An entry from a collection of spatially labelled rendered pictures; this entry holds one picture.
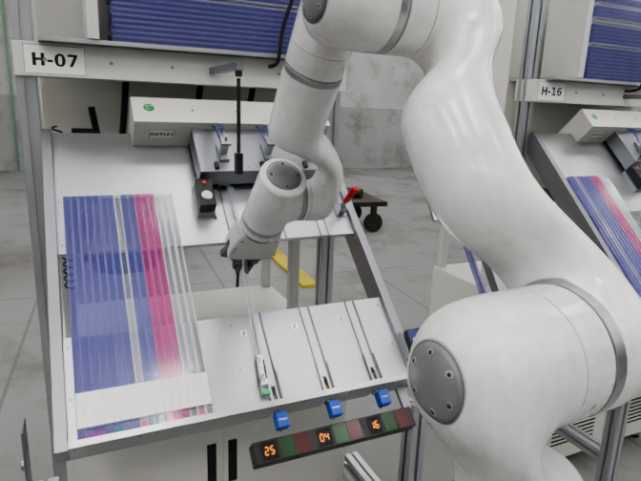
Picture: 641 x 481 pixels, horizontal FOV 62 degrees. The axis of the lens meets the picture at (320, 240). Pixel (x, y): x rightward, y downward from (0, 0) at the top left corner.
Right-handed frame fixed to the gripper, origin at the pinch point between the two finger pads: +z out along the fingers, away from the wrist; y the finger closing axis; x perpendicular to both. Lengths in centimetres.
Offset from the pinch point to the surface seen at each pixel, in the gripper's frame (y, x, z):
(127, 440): 24.6, 33.7, -0.7
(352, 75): -478, -768, 595
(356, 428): -17.5, 37.4, -0.8
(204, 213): 7.0, -12.9, 0.1
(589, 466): -141, 52, 67
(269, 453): 0.5, 39.4, -0.5
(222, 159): 2.4, -25.1, -4.1
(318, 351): -12.9, 21.2, -0.6
